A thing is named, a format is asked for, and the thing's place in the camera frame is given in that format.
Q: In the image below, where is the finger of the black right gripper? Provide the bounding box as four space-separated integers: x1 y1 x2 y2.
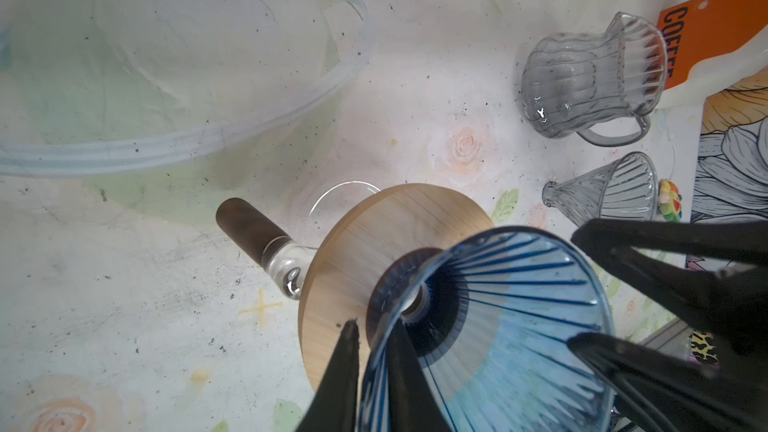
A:
571 219 767 354
567 333 767 431

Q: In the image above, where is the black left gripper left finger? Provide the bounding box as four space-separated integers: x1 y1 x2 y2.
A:
296 319 360 432

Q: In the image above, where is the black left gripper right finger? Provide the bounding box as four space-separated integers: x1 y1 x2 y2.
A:
386 320 451 432

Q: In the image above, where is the blue glass dripper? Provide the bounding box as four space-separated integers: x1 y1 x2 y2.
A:
357 226 614 431

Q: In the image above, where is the wooden dripper ring stand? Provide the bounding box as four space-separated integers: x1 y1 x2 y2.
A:
298 184 493 390

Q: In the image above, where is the orange coffee filter pack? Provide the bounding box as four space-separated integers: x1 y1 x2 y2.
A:
657 0 767 108

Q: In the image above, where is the grey ribbed glass dripper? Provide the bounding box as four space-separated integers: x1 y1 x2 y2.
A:
542 152 658 227

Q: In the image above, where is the colourful small toy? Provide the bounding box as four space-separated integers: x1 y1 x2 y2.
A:
657 180 682 222

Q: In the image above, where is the grey ribbed glass pitcher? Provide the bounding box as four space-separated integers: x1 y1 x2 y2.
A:
520 12 667 147

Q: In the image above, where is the clear glass carafe wooden handle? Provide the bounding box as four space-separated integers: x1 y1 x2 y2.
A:
215 178 381 300

